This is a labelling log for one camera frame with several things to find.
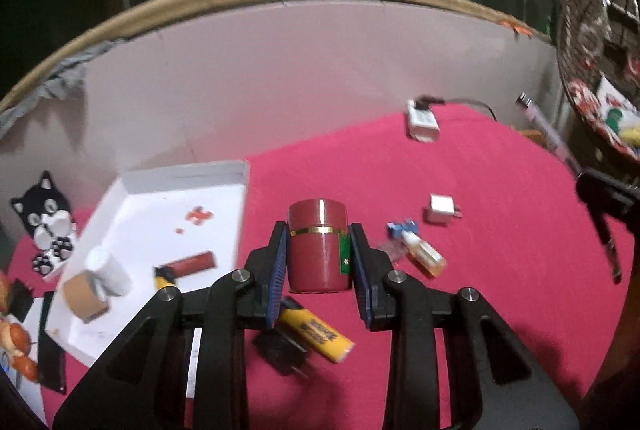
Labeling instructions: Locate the yellow black pen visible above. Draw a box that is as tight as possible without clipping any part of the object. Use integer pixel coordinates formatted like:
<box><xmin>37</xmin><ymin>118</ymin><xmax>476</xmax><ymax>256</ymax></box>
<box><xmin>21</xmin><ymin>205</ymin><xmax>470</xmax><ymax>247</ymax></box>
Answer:
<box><xmin>154</xmin><ymin>267</ymin><xmax>176</xmax><ymax>291</ymax></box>

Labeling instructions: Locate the long red lighter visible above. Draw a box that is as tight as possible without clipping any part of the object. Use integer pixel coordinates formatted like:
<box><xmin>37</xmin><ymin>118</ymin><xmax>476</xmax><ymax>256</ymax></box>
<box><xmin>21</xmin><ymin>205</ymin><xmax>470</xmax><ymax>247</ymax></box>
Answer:
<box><xmin>154</xmin><ymin>250</ymin><xmax>216</xmax><ymax>282</ymax></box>

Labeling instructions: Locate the red cylindrical container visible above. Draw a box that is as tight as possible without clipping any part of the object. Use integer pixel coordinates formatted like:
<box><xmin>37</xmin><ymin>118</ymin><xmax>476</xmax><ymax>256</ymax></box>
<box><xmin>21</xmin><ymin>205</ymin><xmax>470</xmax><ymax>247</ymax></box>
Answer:
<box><xmin>288</xmin><ymin>198</ymin><xmax>352</xmax><ymax>294</ymax></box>

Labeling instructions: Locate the clear black gel pen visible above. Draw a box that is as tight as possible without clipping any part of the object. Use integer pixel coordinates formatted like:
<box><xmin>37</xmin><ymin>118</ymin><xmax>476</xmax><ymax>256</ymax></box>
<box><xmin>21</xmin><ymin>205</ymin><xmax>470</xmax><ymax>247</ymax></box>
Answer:
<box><xmin>515</xmin><ymin>92</ymin><xmax>582</xmax><ymax>177</ymax></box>

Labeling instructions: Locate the patterned red cushion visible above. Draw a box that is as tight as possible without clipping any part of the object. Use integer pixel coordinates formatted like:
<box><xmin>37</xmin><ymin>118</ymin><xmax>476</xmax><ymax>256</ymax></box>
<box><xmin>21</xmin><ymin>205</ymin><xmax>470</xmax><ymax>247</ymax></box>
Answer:
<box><xmin>568</xmin><ymin>77</ymin><xmax>639</xmax><ymax>163</ymax></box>

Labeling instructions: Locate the brown tape roll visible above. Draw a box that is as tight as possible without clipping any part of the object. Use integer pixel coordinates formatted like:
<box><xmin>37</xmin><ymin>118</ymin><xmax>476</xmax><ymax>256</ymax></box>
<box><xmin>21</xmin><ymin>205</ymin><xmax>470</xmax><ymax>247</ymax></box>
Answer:
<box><xmin>62</xmin><ymin>271</ymin><xmax>110</xmax><ymax>323</ymax></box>

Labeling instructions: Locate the red table cloth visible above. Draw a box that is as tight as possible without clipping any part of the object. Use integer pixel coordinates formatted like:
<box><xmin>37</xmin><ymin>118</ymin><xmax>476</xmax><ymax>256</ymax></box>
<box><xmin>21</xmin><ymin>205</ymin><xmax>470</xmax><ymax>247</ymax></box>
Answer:
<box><xmin>8</xmin><ymin>103</ymin><xmax>637</xmax><ymax>430</ymax></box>

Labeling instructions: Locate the white small bottle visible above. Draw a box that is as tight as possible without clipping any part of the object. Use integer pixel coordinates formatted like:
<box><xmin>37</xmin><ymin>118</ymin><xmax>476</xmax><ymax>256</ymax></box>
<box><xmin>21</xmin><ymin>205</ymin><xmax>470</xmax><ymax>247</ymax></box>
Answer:
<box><xmin>85</xmin><ymin>246</ymin><xmax>132</xmax><ymax>297</ymax></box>

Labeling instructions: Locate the clear eye drop bottle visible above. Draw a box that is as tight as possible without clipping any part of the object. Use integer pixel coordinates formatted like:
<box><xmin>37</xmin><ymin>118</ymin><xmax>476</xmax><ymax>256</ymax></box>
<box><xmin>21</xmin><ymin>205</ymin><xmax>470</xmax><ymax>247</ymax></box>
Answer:
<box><xmin>400</xmin><ymin>232</ymin><xmax>447</xmax><ymax>277</ymax></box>

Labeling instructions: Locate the black charger plug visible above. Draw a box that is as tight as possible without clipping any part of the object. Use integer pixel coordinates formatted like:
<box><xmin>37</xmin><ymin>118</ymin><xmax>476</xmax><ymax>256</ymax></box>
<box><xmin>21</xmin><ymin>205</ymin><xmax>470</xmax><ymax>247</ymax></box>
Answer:
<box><xmin>252</xmin><ymin>328</ymin><xmax>309</xmax><ymax>378</ymax></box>

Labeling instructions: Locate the white shallow box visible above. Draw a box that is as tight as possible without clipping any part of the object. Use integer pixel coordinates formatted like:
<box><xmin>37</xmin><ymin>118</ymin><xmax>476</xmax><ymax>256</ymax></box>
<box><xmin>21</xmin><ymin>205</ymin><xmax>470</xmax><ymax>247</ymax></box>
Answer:
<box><xmin>46</xmin><ymin>161</ymin><xmax>250</xmax><ymax>366</ymax></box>

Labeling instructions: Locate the white usb charger plug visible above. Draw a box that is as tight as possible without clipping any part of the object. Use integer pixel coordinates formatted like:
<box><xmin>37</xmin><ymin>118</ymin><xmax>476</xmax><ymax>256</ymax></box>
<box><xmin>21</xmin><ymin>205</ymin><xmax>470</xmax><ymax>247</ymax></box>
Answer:
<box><xmin>424</xmin><ymin>194</ymin><xmax>461</xmax><ymax>225</ymax></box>

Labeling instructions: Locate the clear cartoon sticker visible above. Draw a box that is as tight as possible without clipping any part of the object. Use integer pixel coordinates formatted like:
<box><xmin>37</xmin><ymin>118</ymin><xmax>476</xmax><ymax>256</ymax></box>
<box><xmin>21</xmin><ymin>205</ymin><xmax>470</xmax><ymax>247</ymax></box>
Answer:
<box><xmin>378</xmin><ymin>239</ymin><xmax>408</xmax><ymax>263</ymax></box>

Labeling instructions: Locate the yellow lighter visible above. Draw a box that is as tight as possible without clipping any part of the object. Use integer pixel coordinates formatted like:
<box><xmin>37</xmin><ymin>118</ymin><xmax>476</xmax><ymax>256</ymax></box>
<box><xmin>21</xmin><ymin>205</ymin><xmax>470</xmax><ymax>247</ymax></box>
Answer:
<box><xmin>278</xmin><ymin>297</ymin><xmax>355</xmax><ymax>364</ymax></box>

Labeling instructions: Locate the blue binder clip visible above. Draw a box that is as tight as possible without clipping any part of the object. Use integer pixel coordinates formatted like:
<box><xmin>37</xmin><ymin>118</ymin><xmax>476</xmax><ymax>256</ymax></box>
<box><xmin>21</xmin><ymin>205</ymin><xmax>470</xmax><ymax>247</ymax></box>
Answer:
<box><xmin>386</xmin><ymin>219</ymin><xmax>419</xmax><ymax>239</ymax></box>

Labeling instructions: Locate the black cat figure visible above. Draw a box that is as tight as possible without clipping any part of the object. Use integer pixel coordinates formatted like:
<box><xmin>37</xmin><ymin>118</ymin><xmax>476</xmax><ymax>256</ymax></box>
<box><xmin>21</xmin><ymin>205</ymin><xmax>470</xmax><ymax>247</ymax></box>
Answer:
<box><xmin>10</xmin><ymin>170</ymin><xmax>77</xmax><ymax>281</ymax></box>

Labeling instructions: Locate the wicker hanging chair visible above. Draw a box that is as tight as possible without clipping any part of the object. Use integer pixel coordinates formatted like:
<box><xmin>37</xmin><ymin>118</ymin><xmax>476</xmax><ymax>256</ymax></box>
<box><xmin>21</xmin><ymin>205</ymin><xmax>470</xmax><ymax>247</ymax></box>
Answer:
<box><xmin>556</xmin><ymin>0</ymin><xmax>639</xmax><ymax>173</ymax></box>

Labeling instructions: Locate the grey cloth on ledge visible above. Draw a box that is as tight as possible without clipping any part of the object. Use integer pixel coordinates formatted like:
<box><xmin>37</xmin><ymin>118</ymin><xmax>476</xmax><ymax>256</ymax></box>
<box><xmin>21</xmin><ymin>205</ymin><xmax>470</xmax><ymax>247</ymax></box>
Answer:
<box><xmin>1</xmin><ymin>38</ymin><xmax>124</xmax><ymax>138</ymax></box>

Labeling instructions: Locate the black power cable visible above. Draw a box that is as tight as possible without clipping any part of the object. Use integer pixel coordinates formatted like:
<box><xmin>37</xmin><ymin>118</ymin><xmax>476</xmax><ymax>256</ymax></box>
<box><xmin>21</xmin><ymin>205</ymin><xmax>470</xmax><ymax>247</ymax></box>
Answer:
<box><xmin>416</xmin><ymin>94</ymin><xmax>499</xmax><ymax>123</ymax></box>

